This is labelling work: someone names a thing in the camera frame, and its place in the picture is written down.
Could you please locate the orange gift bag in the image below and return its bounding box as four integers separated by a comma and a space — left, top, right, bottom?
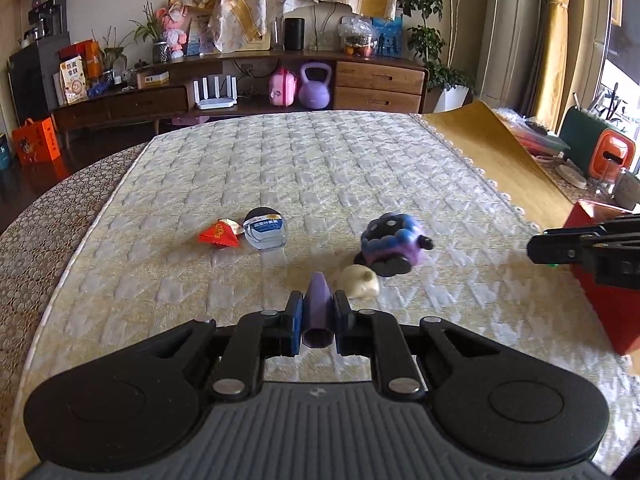
12, 117, 61, 166

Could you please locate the snack box on sideboard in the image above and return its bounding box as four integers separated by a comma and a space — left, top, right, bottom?
58, 55, 88, 104

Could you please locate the cream dumpling toy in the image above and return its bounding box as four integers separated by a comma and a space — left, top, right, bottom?
336, 264, 381, 299

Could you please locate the clear bag of fruit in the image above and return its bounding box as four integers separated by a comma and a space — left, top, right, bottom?
337, 15, 378, 58

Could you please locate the green potted plant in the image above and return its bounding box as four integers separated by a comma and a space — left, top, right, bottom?
397, 0, 472, 110

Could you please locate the black coffee machine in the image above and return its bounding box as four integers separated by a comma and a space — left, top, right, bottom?
23, 0, 70, 41

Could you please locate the wooden sideboard cabinet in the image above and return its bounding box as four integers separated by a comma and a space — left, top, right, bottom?
52, 50, 427, 133

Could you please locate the red triangular packet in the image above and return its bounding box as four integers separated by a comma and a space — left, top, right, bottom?
198, 218, 244, 247

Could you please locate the black cylindrical speaker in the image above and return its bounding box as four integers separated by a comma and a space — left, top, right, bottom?
283, 18, 306, 52

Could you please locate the yellow curtain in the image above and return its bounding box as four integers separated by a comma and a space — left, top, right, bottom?
528, 0, 570, 130

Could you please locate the white wifi router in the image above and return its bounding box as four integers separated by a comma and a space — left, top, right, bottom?
193, 75, 238, 110

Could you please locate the purple blue toy car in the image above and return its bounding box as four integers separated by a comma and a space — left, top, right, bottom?
354, 212, 434, 278

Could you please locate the pink plush doll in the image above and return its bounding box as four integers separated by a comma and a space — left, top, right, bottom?
155, 0, 188, 60

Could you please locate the white round lid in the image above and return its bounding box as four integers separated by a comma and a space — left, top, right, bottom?
555, 165, 588, 190

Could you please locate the yellow wood-grain mat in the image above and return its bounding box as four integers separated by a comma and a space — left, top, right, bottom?
423, 101, 573, 229

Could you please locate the purple kettlebell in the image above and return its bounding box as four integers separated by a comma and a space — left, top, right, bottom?
298, 62, 332, 110

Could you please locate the cream quilted table cover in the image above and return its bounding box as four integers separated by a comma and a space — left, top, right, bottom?
16, 112, 639, 470

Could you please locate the purple cone toy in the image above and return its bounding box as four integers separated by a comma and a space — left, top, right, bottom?
300, 272, 334, 349

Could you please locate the stack of colourful books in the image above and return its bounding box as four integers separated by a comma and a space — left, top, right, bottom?
492, 108, 570, 156

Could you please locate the orange green tissue box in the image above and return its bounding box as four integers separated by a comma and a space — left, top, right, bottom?
559, 106, 636, 179

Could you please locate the red metal tin box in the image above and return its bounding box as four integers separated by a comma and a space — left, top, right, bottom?
564, 200, 640, 356

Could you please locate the clear drinking glass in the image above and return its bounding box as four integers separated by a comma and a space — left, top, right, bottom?
596, 159, 626, 200

